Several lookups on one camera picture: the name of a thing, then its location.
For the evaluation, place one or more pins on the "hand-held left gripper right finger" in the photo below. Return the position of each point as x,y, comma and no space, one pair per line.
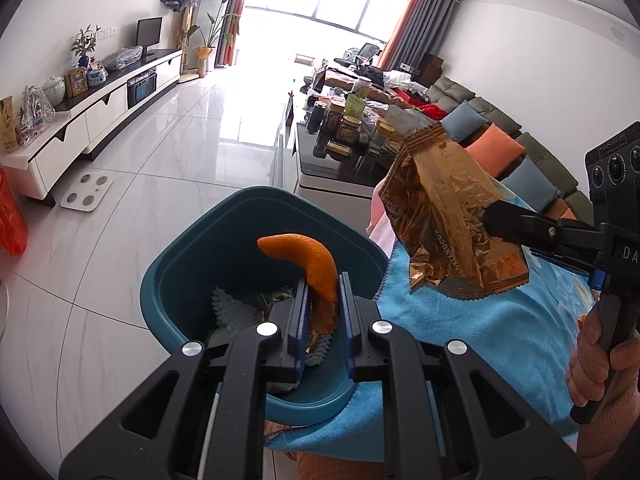
346,330

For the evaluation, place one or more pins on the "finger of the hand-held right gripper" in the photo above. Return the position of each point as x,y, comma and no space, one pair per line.
560,258
530,222

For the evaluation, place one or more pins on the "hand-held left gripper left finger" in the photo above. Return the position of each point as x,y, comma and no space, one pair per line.
301,330

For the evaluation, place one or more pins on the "white foam fruit net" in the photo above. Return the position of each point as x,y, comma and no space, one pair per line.
235,312

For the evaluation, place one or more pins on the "curved orange peel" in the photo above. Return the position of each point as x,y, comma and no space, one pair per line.
310,260

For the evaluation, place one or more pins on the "teal plastic bin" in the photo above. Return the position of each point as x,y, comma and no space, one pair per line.
200,280

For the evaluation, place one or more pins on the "person's right forearm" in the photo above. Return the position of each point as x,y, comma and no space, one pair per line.
615,430

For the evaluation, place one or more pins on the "person's right hand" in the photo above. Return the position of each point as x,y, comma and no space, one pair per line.
590,365

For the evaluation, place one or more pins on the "large blue cushion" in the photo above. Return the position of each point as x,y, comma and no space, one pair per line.
530,185

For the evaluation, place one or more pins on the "orange cushion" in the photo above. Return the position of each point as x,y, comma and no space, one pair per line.
567,213
495,150

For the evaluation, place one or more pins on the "golden packet at right edge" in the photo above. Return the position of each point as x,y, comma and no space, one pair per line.
583,321

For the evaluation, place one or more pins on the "grey sofa with cushions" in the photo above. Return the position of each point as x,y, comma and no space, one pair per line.
540,155

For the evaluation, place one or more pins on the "blue towel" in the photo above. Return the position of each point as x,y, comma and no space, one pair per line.
475,340

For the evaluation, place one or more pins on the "small blue cushion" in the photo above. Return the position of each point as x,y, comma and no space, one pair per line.
465,121

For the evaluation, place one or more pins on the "red clothes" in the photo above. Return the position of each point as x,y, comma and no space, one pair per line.
429,110

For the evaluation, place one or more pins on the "black coffee table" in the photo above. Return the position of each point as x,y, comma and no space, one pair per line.
320,170

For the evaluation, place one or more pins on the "white plastic bags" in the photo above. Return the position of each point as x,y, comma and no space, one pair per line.
399,77

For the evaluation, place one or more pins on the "cluster of glass jars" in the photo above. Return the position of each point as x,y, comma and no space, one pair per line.
345,127

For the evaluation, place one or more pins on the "grey orange curtain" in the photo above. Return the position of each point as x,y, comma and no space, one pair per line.
415,25
235,10

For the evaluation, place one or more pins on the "black office chair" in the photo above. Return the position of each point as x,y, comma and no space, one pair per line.
364,52

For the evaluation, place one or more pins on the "white bathroom scale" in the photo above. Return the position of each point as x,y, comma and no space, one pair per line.
87,191

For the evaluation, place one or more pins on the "black built-in appliance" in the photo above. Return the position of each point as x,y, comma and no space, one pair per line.
141,89

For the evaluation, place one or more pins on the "white black tv cabinet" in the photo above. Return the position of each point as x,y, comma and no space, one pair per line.
100,105

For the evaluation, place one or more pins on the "red plastic bag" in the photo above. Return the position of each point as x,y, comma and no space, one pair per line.
11,215

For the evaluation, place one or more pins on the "large leafy potted plant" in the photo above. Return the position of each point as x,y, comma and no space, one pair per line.
220,25

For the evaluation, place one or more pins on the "blue white porcelain jar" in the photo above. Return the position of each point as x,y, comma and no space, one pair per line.
97,77

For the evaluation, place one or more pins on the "plastic-covered item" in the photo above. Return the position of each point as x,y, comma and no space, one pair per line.
122,57

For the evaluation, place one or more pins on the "black monitor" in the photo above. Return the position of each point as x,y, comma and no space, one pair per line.
150,32

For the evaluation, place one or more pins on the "plastic-wrapped ship model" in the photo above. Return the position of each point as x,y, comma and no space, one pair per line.
35,115

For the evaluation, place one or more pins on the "white ceramic jar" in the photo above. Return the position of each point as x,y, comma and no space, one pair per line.
54,91

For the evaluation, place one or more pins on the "yellow box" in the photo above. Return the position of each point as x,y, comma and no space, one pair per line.
7,125

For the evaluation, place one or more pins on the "small potted plant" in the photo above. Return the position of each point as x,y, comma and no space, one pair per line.
86,42

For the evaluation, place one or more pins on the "picture frame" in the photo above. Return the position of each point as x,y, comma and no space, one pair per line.
76,82

